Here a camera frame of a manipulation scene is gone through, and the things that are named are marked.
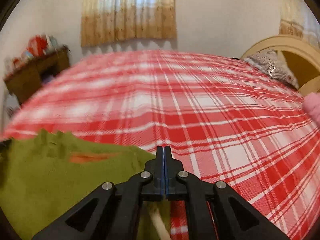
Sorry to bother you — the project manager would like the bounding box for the green striped knit sweater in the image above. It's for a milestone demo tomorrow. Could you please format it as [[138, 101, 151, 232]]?
[[0, 129, 173, 240]]

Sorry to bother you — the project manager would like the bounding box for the red plaid bed sheet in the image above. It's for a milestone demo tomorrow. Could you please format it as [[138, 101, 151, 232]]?
[[4, 50, 319, 239]]

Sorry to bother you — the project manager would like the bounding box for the pink folded quilt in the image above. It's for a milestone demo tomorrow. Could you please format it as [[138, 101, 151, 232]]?
[[302, 93, 320, 126]]

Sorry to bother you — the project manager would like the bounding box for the brown wooden desk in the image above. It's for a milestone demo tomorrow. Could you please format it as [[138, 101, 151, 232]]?
[[4, 45, 70, 105]]

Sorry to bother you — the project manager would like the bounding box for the grey striped pillow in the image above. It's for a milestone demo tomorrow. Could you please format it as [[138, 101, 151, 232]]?
[[243, 49, 299, 90]]

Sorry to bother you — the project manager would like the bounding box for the cream wooden headboard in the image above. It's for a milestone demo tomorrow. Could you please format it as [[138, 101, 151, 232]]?
[[242, 35, 320, 96]]

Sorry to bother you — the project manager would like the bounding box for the red gift bag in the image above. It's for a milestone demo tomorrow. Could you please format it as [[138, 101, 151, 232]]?
[[27, 35, 48, 57]]

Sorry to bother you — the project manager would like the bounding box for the beige window curtain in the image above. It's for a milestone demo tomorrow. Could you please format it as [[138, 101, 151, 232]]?
[[81, 0, 177, 47]]

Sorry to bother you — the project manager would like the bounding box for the beige side curtain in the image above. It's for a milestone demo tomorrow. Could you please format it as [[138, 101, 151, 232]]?
[[279, 0, 319, 47]]

